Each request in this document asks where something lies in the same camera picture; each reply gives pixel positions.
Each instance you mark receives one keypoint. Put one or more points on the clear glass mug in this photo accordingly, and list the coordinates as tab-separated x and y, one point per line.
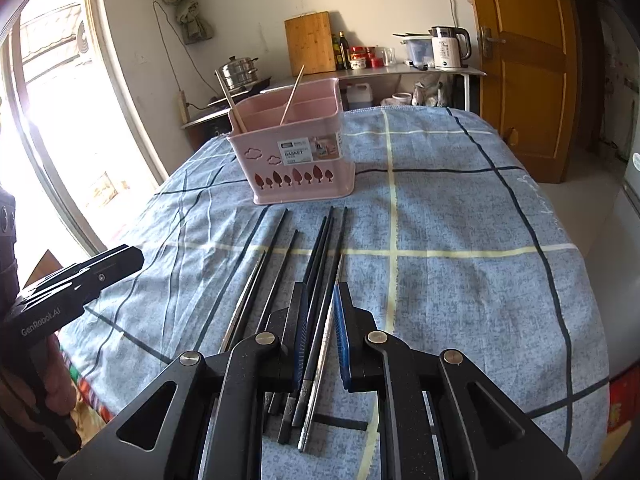
389	56

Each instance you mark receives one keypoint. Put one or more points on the black chopstick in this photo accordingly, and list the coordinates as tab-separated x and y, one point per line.
245	297
280	275
320	360
267	255
315	252
332	260

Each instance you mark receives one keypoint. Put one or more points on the white power strip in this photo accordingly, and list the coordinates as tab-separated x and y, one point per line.
181	107

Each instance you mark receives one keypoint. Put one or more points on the clear plastic container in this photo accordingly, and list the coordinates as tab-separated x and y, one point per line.
417	51

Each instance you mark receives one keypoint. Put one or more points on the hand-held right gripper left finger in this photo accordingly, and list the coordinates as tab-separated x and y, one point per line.
296	340

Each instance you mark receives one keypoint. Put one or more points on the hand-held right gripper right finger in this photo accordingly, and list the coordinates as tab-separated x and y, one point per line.
343	332

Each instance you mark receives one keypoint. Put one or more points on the wooden cutting board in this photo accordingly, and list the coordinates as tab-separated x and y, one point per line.
310	42

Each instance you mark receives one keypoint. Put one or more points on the hanging cloth bag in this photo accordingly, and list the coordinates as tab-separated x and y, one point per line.
192	10

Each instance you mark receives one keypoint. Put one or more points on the stove stand cabinet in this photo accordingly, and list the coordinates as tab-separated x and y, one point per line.
207	127

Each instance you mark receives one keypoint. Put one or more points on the row of dark chopsticks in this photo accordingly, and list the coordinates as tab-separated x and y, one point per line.
322	250

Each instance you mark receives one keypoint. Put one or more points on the wooden door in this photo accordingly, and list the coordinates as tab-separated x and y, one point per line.
530	70

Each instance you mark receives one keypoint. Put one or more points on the person's dark jacket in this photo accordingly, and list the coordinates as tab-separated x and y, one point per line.
7	230

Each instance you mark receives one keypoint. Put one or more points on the dark oil bottle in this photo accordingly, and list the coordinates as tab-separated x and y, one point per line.
343	52

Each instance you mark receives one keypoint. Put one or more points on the person's left hand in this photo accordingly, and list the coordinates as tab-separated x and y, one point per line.
59	382

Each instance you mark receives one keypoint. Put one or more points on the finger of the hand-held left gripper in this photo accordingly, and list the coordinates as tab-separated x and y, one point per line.
100	267

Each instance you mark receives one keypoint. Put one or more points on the black induction cooker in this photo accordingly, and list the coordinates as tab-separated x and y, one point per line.
250	92

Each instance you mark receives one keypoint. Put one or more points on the wooden chopstick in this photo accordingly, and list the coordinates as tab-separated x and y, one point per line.
231	102
292	94

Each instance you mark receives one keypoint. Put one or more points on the colourful striped blanket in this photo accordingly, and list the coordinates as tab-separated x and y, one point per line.
92	395

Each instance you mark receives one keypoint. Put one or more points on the brown sauce bottle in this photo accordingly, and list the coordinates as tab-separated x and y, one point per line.
335	55

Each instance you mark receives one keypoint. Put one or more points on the white electric kettle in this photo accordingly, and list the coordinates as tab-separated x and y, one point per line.
447	47

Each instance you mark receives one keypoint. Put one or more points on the steel counter table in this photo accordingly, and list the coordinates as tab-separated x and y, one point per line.
400	71

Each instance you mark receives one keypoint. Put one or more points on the white plastic jug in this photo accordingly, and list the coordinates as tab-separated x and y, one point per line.
358	96

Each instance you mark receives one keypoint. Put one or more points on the steel steamer pot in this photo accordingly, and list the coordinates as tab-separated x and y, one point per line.
239	74

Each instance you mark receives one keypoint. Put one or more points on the red printed cloth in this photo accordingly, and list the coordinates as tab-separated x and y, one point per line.
625	405

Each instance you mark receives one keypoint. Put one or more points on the pink plastic basket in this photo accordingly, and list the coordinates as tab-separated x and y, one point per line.
295	160

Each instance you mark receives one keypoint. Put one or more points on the white window frame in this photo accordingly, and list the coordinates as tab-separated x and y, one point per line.
115	85

